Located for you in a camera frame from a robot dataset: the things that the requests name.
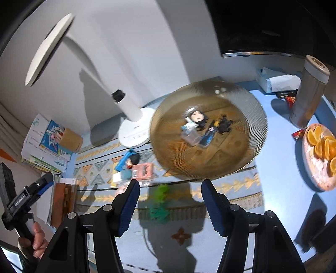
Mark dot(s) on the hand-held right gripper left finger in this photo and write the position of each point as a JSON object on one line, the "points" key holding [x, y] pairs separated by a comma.
{"points": [[128, 207]]}

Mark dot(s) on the pink plate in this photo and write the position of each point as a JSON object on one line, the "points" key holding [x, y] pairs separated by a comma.
{"points": [[313, 173]]}

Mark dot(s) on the blue plastic toy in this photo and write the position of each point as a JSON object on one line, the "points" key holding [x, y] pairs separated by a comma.
{"points": [[123, 160]]}

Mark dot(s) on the small clear plastic box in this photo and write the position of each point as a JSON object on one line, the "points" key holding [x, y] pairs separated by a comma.
{"points": [[191, 136]]}

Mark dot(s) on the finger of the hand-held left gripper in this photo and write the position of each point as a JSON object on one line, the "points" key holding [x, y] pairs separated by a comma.
{"points": [[43, 189]]}

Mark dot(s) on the green plastic toy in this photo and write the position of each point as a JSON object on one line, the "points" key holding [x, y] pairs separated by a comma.
{"points": [[158, 207]]}

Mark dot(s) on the black monitor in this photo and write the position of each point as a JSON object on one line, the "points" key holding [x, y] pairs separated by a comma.
{"points": [[262, 26]]}

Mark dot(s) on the black haired figurine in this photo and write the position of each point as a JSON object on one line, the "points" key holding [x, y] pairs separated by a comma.
{"points": [[197, 116]]}

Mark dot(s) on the small white box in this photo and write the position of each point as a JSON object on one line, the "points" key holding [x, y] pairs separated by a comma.
{"points": [[121, 179]]}

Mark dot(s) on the amber ribbed glass bowl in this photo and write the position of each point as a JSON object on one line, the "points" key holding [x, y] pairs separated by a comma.
{"points": [[236, 157]]}

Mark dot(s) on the pink printed cardboard box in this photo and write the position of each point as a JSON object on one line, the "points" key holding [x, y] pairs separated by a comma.
{"points": [[141, 171]]}

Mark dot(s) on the black battery packet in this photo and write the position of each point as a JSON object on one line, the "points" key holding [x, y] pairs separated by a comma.
{"points": [[208, 137]]}

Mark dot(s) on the person's left hand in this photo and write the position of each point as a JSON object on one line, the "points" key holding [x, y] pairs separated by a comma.
{"points": [[39, 242]]}

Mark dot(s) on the black ribbed box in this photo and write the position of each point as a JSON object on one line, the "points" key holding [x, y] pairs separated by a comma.
{"points": [[6, 183]]}

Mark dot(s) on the small black packet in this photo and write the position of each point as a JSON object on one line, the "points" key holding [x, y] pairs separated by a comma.
{"points": [[284, 94]]}

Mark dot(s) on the blue tissue box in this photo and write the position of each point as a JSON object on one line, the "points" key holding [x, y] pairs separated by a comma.
{"points": [[273, 80]]}

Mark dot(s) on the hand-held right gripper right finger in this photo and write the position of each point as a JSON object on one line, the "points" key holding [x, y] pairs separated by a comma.
{"points": [[214, 207]]}

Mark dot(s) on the red candy wrapper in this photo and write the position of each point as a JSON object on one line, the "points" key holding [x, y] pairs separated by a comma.
{"points": [[298, 134], [290, 100]]}

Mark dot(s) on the grey tumbler with cream lid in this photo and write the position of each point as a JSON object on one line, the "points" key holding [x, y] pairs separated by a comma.
{"points": [[307, 97]]}

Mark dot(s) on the pile of orange slices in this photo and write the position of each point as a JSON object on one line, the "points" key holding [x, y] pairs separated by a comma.
{"points": [[321, 147]]}

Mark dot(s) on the white desk lamp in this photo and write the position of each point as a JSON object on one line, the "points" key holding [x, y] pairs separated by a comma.
{"points": [[126, 105]]}

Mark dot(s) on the small dark haired doll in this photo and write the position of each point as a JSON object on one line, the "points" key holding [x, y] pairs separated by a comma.
{"points": [[134, 160]]}

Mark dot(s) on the stack of booklets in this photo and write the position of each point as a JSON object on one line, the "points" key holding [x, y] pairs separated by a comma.
{"points": [[39, 147]]}

